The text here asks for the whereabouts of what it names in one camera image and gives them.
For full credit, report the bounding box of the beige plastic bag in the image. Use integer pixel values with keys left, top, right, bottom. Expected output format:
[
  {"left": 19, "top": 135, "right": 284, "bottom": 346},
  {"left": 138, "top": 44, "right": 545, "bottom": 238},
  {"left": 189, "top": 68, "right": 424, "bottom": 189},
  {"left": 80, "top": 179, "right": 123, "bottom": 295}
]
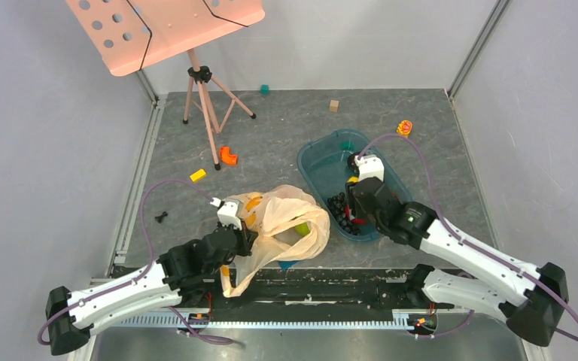
[{"left": 221, "top": 184, "right": 330, "bottom": 298}]

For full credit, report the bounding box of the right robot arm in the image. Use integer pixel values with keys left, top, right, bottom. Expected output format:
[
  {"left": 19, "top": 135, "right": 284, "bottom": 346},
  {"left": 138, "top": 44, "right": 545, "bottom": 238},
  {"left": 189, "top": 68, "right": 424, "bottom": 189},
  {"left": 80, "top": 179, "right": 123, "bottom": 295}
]
[{"left": 345, "top": 153, "right": 569, "bottom": 347}]

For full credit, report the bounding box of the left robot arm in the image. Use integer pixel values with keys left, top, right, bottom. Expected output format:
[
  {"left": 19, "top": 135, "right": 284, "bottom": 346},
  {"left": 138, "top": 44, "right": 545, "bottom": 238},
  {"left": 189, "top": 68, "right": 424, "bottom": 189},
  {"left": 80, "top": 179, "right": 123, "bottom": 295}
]
[{"left": 39, "top": 198, "right": 257, "bottom": 356}]

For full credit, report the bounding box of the red tomato fake fruit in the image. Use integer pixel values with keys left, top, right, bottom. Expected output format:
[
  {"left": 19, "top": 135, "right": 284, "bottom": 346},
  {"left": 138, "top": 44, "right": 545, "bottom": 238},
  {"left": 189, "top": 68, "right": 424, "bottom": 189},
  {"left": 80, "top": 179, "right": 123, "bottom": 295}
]
[{"left": 345, "top": 208, "right": 368, "bottom": 225}]

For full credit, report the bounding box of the black grapes fake bunch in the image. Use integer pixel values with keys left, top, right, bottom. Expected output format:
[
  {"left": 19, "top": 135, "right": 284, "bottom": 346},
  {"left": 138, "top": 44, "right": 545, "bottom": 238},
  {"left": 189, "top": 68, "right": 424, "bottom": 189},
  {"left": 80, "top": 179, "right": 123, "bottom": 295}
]
[{"left": 327, "top": 192, "right": 360, "bottom": 236}]

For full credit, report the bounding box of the dark mangosteen fake fruit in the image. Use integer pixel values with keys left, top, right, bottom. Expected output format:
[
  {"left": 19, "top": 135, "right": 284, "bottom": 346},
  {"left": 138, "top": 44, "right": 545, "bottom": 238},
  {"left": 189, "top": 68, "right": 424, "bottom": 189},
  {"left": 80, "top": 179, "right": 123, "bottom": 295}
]
[{"left": 347, "top": 153, "right": 359, "bottom": 174}]

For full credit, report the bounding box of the green pear fake fruit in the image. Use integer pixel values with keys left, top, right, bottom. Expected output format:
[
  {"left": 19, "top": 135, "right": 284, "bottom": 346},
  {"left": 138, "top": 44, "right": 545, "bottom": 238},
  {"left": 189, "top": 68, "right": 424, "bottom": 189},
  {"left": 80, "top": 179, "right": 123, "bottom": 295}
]
[{"left": 294, "top": 223, "right": 311, "bottom": 237}]

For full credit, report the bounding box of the teal plastic tub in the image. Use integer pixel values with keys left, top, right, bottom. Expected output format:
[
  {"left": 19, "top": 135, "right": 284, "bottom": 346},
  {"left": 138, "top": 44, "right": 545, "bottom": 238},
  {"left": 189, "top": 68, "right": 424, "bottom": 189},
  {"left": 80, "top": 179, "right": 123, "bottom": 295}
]
[{"left": 297, "top": 129, "right": 413, "bottom": 242}]

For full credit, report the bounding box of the blue flat block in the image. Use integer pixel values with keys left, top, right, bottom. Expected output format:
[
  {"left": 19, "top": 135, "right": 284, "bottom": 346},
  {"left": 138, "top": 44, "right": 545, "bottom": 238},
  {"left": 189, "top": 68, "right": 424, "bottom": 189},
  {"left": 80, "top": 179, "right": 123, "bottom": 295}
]
[{"left": 278, "top": 260, "right": 298, "bottom": 271}]

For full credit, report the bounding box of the small yellow block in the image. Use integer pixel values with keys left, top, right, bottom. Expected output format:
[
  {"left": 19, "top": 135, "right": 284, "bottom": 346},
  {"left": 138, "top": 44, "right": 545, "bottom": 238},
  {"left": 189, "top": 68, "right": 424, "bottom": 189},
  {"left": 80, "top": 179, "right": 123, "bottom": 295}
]
[{"left": 189, "top": 168, "right": 207, "bottom": 183}]

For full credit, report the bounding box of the small black screw piece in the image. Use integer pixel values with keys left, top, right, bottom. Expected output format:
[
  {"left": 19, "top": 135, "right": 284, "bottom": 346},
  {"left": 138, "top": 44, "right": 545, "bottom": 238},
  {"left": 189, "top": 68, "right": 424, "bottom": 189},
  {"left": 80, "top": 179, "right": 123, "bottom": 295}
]
[{"left": 154, "top": 211, "right": 169, "bottom": 223}]

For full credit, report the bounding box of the yellow red toy piece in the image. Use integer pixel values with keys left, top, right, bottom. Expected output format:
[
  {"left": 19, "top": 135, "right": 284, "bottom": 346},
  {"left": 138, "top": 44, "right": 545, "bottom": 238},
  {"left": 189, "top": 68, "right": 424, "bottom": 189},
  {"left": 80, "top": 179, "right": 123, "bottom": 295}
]
[{"left": 397, "top": 120, "right": 413, "bottom": 138}]

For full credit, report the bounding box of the orange curved toy piece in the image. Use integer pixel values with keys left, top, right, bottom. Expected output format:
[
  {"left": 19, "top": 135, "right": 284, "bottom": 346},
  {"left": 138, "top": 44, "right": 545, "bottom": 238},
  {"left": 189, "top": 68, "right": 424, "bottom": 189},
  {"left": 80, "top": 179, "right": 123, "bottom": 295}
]
[{"left": 219, "top": 146, "right": 239, "bottom": 166}]

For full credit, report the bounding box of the small wooden cube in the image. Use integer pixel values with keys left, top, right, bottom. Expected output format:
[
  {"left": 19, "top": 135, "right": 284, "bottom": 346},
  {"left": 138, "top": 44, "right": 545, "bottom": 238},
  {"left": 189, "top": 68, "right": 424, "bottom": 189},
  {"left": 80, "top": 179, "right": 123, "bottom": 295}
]
[{"left": 329, "top": 99, "right": 339, "bottom": 112}]

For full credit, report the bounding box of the pink music stand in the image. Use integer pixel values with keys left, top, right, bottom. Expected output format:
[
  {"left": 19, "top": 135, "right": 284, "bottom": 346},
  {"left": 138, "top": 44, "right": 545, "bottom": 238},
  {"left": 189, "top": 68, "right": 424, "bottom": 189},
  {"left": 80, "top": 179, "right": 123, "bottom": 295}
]
[{"left": 66, "top": 0, "right": 266, "bottom": 170}]

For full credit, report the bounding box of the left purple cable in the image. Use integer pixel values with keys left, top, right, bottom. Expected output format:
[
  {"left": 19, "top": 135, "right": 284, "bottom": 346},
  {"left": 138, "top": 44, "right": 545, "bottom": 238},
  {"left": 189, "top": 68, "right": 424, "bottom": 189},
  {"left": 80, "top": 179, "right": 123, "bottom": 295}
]
[{"left": 37, "top": 179, "right": 235, "bottom": 347}]

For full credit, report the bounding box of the purple cable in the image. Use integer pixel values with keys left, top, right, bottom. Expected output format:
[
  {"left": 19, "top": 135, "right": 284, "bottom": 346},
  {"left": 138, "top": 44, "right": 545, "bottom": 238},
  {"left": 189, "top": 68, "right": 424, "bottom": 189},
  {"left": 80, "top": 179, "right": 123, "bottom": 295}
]
[
  {"left": 37, "top": 179, "right": 235, "bottom": 347},
  {"left": 356, "top": 132, "right": 578, "bottom": 346}
]

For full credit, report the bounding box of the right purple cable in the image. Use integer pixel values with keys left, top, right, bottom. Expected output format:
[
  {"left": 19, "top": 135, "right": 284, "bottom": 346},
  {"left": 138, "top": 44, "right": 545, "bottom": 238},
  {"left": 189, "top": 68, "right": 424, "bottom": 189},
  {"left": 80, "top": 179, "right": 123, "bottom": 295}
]
[{"left": 356, "top": 132, "right": 578, "bottom": 346}]

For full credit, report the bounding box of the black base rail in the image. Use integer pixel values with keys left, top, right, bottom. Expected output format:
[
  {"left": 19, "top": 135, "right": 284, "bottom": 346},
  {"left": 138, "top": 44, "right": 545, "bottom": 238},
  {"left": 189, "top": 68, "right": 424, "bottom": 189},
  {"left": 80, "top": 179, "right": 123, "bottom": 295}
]
[{"left": 89, "top": 266, "right": 534, "bottom": 332}]

